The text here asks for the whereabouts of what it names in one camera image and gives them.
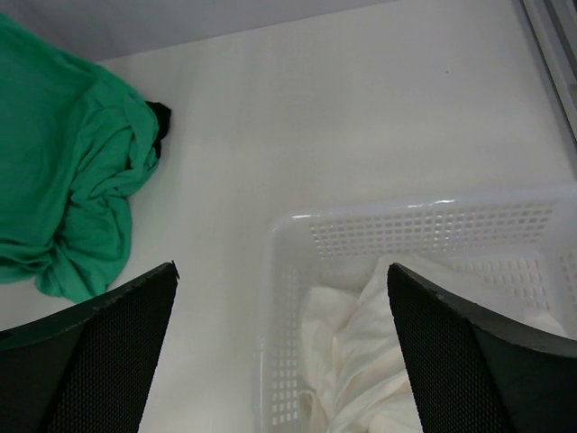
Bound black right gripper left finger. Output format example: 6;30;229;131
1;262;179;432

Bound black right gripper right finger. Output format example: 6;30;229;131
388;263;576;432

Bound white tank top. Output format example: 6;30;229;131
297;265;569;433

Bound green shirt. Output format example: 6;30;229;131
1;17;160;303

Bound black garment on hanger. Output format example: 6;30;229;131
146;101;172;159

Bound white perforated plastic basket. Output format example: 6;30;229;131
252;184;576;432

